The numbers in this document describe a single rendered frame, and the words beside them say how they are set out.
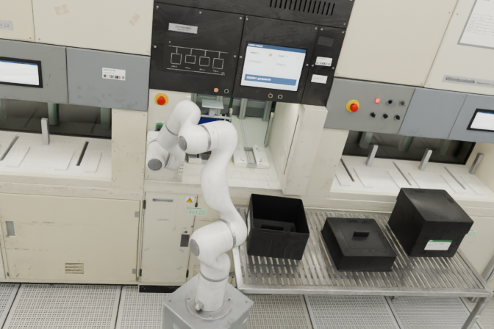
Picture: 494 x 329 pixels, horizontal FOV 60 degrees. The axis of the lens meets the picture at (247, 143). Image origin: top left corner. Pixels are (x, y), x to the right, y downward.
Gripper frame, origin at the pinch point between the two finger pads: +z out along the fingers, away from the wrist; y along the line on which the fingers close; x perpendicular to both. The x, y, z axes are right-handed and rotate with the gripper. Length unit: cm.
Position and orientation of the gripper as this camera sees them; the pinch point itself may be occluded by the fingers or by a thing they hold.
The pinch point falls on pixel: (159, 129)
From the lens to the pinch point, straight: 213.9
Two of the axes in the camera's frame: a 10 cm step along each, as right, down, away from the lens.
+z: -1.2, -5.1, 8.5
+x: 1.6, -8.6, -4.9
